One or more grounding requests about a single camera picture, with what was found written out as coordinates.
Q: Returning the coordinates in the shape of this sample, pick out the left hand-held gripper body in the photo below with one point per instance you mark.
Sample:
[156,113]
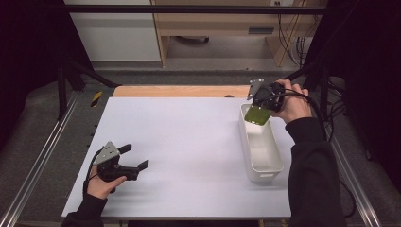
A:
[110,168]

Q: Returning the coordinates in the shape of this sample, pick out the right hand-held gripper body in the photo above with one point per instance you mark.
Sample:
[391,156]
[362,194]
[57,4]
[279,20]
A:
[268,96]

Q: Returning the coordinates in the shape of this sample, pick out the wooden desk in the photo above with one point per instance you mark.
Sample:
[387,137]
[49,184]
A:
[214,23]

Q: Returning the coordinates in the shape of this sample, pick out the black metal stand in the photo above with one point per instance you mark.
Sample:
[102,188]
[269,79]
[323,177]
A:
[62,91]
[323,88]

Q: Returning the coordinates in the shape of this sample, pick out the black curtain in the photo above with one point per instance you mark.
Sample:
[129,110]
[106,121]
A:
[372,63]
[28,47]

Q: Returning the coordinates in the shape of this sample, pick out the black horizontal bar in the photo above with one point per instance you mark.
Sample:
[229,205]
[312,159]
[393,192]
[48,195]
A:
[189,9]

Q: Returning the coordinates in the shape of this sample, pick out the white plastic bin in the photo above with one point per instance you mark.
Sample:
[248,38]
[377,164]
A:
[263,151]

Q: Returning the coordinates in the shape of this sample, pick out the white table board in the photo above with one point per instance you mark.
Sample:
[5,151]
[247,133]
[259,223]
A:
[176,142]

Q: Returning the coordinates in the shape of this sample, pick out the aluminium floor rail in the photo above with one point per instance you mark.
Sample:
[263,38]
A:
[364,201]
[42,156]

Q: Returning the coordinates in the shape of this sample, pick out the white cabinet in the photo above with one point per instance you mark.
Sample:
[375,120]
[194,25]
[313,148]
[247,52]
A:
[116,34]

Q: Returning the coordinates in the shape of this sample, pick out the person's right hand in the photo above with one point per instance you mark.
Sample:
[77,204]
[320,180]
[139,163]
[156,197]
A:
[294,107]

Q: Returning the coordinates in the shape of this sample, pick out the wooden table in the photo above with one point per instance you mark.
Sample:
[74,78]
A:
[176,91]

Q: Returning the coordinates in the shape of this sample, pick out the person's left hand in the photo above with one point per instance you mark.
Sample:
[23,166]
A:
[99,187]

